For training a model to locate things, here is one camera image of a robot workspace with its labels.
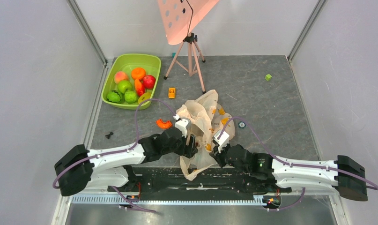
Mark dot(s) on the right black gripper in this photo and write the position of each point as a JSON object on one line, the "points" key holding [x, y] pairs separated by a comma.
{"points": [[218, 155]]}

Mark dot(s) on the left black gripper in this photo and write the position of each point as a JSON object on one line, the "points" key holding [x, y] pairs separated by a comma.
{"points": [[188, 151]]}

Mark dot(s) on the translucent beige plastic bag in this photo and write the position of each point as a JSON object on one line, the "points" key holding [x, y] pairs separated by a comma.
{"points": [[207, 117]]}

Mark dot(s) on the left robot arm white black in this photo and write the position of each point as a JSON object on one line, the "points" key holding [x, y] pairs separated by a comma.
{"points": [[81, 168]]}

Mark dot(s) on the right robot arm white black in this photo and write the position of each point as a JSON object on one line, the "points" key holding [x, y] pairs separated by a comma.
{"points": [[344, 175]]}

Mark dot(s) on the yellow fake fruit slice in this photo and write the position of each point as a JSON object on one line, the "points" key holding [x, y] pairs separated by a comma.
{"points": [[144, 97]]}

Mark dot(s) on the orange red fake fruit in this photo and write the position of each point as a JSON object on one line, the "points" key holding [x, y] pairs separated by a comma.
{"points": [[139, 87]]}

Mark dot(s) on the green bumpy fake fruit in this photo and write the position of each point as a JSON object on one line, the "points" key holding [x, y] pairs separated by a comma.
{"points": [[130, 97]]}

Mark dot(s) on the red fake apple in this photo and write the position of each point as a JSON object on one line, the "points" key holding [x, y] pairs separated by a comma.
{"points": [[149, 81]]}

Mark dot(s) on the green fake apple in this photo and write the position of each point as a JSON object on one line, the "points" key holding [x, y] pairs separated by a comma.
{"points": [[124, 86]]}

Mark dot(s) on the peach fake fruit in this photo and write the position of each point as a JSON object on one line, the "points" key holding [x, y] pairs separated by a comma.
{"points": [[120, 76]]}

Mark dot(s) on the orange curved toy piece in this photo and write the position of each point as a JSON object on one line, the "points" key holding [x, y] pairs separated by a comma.
{"points": [[164, 124]]}

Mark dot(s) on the blue poker chip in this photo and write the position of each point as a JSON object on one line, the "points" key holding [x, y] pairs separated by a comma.
{"points": [[241, 124]]}

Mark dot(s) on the orange yellow toy brick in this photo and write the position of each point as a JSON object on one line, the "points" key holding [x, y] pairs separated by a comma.
{"points": [[171, 93]]}

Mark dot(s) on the small black bolt piece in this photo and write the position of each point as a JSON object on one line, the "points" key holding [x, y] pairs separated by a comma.
{"points": [[109, 135]]}

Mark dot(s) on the green plastic tub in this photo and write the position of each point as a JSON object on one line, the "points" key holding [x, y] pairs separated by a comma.
{"points": [[126, 63]]}

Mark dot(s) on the small green cube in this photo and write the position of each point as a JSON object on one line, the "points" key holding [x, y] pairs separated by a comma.
{"points": [[268, 77]]}

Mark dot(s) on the pink perforated board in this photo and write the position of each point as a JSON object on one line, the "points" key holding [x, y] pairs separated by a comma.
{"points": [[180, 17]]}

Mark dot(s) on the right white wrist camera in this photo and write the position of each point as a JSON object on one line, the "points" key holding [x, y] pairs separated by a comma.
{"points": [[220, 140]]}

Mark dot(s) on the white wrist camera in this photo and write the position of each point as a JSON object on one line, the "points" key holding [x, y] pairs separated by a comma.
{"points": [[220, 140], [182, 124]]}

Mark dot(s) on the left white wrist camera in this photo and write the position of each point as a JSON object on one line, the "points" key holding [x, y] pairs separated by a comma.
{"points": [[182, 124]]}

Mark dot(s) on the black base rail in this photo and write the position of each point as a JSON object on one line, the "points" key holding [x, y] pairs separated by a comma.
{"points": [[162, 183]]}

